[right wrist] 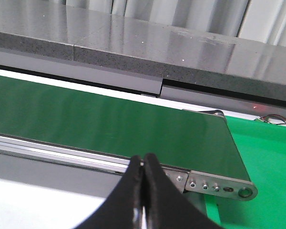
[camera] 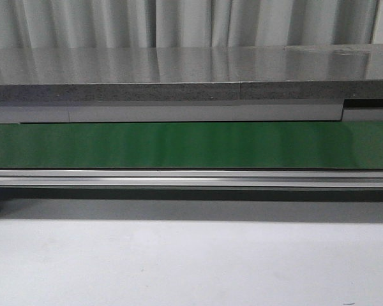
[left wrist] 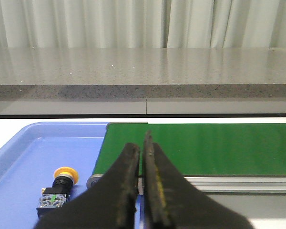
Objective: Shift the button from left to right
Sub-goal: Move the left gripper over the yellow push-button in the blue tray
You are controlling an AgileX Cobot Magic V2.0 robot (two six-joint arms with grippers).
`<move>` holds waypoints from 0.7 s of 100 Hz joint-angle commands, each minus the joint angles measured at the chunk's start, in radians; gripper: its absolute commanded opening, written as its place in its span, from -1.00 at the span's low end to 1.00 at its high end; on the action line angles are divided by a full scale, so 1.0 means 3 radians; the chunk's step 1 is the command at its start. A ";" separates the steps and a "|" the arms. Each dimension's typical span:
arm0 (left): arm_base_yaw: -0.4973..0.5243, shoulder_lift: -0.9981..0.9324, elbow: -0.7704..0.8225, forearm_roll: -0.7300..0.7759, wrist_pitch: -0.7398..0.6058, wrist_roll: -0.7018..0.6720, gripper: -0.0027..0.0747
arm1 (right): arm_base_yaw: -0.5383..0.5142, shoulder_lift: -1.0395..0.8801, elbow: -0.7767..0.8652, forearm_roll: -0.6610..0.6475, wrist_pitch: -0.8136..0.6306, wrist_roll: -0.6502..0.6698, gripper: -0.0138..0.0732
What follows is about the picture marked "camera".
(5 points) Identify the green conveyor belt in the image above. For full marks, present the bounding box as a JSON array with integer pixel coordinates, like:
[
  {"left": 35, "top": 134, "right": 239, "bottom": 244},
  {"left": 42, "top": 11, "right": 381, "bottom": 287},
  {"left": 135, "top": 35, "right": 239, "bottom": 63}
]
[{"left": 0, "top": 122, "right": 383, "bottom": 169}]

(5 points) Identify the grey stone counter slab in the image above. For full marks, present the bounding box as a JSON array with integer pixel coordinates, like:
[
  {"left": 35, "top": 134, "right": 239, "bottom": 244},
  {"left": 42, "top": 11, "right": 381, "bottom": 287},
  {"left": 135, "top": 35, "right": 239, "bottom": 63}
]
[{"left": 0, "top": 43, "right": 383, "bottom": 124}]

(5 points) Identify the white pleated curtain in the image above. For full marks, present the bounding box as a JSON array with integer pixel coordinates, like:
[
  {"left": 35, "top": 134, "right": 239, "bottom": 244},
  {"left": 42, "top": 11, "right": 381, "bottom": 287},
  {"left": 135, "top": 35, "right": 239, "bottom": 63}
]
[{"left": 0, "top": 1, "right": 378, "bottom": 49}]

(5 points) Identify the aluminium conveyor frame rail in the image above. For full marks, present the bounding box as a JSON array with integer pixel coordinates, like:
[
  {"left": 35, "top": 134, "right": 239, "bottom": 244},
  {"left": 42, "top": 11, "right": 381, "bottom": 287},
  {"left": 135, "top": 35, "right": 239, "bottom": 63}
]
[{"left": 0, "top": 170, "right": 383, "bottom": 189}]

